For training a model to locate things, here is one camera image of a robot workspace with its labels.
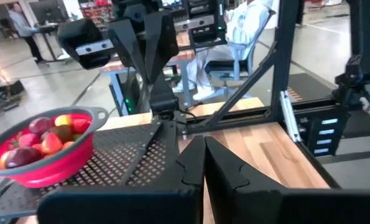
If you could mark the black standing desk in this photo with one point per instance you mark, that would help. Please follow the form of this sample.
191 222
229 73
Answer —
48 31

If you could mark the brown whole kiwi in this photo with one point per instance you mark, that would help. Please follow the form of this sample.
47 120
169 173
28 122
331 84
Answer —
61 132

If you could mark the red collapsible colander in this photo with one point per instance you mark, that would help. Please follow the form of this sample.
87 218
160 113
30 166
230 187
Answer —
57 169

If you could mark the light blue office chair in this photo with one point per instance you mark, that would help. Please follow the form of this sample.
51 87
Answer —
234 67

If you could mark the red apple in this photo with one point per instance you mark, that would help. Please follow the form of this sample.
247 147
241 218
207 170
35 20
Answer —
23 156

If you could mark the black labelled control box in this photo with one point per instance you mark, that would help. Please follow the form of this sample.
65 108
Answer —
324 133

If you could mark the black perforated metal stand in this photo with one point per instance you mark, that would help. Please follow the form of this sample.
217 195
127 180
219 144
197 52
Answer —
125 155

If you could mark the yellow toy lemon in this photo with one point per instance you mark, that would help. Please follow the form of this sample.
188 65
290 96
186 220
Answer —
63 119

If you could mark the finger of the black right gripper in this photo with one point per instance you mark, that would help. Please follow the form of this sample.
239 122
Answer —
127 43
161 43

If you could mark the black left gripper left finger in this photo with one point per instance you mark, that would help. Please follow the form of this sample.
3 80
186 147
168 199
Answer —
125 208

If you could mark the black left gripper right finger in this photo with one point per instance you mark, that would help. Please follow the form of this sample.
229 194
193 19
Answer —
265 208

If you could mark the black floor mat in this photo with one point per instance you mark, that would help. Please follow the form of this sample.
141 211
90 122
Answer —
309 88

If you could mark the red orange toy fruit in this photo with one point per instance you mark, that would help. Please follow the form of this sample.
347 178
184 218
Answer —
80 125

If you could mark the silver aluminium bar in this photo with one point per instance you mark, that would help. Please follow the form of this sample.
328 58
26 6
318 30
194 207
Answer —
288 115

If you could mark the dark red toy plum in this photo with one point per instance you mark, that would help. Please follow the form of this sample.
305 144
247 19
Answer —
40 124

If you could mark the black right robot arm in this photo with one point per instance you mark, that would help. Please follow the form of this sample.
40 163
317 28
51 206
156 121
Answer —
163 96

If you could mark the person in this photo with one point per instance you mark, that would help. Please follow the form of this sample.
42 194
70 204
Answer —
243 25
23 28

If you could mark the orange yellow toy peach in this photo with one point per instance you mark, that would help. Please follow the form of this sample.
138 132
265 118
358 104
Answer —
2 160

